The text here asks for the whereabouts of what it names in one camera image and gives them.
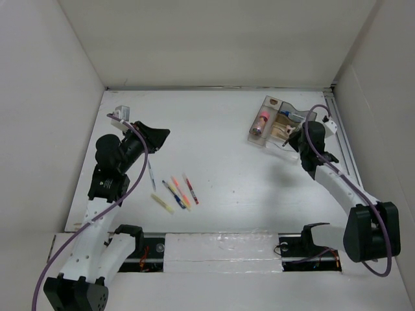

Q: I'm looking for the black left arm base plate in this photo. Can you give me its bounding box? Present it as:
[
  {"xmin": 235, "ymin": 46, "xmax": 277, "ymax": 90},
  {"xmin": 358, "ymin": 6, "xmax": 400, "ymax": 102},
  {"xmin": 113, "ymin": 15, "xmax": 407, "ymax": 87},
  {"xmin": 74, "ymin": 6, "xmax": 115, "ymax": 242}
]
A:
[{"xmin": 119, "ymin": 236, "xmax": 165, "ymax": 273}]

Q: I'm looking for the blue white ballpoint pen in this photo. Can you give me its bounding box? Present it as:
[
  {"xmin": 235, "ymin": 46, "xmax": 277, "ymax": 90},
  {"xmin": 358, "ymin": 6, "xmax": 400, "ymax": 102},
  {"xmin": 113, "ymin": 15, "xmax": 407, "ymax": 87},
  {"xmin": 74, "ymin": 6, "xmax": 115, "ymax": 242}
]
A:
[{"xmin": 147, "ymin": 160, "xmax": 156, "ymax": 192}]

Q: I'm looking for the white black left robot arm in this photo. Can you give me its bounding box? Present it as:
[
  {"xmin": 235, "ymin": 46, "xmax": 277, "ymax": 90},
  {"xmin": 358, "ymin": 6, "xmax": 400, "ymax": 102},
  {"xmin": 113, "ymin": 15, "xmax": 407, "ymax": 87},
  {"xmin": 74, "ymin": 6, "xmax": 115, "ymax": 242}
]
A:
[{"xmin": 39, "ymin": 118, "xmax": 170, "ymax": 310}]

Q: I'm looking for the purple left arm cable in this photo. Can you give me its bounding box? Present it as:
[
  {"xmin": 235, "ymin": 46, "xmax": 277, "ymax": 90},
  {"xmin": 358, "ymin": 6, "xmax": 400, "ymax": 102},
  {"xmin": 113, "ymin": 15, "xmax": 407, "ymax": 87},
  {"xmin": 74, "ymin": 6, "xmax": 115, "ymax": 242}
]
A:
[{"xmin": 30, "ymin": 111, "xmax": 149, "ymax": 311}]

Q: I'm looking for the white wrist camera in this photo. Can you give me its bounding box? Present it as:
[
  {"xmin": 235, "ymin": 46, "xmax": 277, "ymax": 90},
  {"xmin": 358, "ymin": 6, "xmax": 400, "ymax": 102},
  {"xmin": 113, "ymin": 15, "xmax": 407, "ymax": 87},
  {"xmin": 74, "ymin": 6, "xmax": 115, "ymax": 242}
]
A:
[
  {"xmin": 111, "ymin": 106, "xmax": 130, "ymax": 132},
  {"xmin": 323, "ymin": 116, "xmax": 338, "ymax": 138}
]

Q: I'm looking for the pink capped pencil tube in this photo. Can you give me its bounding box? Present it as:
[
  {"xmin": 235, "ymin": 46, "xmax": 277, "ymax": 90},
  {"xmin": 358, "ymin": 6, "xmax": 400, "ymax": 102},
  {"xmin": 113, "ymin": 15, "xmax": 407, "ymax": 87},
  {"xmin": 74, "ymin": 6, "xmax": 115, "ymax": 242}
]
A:
[{"xmin": 250, "ymin": 111, "xmax": 270, "ymax": 136}]

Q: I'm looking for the aluminium rail right edge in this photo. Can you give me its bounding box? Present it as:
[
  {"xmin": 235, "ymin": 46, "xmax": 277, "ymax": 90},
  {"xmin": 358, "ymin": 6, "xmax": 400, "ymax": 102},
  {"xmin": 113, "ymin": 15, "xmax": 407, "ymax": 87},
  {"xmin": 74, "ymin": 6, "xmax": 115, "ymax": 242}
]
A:
[{"xmin": 323, "ymin": 88, "xmax": 362, "ymax": 186}]

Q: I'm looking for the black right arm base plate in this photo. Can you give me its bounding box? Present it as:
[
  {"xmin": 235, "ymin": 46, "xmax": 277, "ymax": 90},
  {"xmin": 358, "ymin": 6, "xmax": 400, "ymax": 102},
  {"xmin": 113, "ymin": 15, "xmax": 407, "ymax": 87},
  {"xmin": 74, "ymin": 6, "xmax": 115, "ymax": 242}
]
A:
[{"xmin": 274, "ymin": 236, "xmax": 342, "ymax": 272}]

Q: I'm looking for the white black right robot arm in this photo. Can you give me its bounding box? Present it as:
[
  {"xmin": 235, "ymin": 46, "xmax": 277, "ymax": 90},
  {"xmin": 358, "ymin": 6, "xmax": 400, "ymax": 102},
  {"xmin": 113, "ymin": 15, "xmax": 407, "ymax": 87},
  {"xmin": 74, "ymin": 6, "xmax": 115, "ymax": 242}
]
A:
[{"xmin": 288, "ymin": 121, "xmax": 401, "ymax": 262}]

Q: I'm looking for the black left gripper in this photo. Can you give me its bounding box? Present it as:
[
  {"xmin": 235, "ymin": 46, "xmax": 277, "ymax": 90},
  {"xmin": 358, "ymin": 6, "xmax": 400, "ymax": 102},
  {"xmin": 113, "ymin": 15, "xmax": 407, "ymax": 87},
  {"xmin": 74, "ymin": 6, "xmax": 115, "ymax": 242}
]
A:
[{"xmin": 117, "ymin": 121, "xmax": 169, "ymax": 173}]

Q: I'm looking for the clear acrylic desk organizer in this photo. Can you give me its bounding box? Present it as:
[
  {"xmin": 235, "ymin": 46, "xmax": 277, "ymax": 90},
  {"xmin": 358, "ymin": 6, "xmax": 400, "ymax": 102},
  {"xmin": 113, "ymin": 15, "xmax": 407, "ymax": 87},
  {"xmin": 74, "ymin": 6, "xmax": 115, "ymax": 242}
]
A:
[{"xmin": 248, "ymin": 96, "xmax": 308, "ymax": 161}]

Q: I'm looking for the orange yellow highlighter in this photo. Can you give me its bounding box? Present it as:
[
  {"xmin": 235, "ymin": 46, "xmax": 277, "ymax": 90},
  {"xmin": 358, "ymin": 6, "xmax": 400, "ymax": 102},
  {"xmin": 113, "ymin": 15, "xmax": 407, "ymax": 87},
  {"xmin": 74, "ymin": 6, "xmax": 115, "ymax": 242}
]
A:
[{"xmin": 171, "ymin": 176, "xmax": 191, "ymax": 211}]

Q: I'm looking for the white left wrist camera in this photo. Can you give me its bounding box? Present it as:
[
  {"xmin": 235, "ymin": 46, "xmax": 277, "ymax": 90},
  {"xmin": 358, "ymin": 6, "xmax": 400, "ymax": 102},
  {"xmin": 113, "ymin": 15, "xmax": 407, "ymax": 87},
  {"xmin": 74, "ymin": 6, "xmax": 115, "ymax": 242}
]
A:
[{"xmin": 111, "ymin": 106, "xmax": 130, "ymax": 132}]

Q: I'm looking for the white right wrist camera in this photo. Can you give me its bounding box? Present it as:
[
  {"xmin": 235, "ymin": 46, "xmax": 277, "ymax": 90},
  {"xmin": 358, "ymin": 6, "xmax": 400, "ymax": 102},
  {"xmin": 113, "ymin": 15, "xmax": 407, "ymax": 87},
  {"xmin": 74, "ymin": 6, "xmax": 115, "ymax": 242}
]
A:
[{"xmin": 323, "ymin": 116, "xmax": 338, "ymax": 138}]

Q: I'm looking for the dark blue pen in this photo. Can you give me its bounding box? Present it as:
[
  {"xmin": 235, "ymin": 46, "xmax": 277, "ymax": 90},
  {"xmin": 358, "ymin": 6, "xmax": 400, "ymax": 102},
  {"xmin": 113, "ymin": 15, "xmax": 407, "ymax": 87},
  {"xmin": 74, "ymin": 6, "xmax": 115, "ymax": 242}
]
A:
[{"xmin": 162, "ymin": 180, "xmax": 187, "ymax": 209}]

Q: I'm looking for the red pen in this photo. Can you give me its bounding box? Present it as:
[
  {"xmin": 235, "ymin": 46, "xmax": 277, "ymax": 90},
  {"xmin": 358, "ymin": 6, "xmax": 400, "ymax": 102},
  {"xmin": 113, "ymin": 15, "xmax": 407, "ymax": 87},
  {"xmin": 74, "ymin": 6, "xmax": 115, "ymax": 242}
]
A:
[{"xmin": 182, "ymin": 174, "xmax": 199, "ymax": 205}]

